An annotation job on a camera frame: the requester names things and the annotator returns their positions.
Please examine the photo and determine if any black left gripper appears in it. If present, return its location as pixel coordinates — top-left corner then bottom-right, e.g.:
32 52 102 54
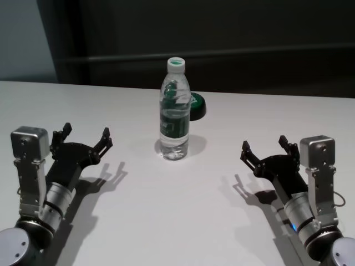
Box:
45 122 114 192

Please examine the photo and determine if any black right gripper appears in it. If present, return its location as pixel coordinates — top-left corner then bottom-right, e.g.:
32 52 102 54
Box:
239 135 309 198

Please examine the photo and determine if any clear water bottle green label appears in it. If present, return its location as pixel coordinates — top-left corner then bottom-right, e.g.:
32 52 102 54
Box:
159 57 191 161

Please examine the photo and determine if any green push button black base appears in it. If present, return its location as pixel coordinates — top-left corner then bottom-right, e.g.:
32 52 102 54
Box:
190 93 208 121

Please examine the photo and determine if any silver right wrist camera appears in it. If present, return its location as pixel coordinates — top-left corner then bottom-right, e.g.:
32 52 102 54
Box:
299 135 338 220

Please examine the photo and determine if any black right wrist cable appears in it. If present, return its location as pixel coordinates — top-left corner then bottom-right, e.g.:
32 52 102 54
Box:
334 191 347 208

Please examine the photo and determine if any grey horizontal rail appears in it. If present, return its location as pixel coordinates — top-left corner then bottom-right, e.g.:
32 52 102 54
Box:
59 51 355 64

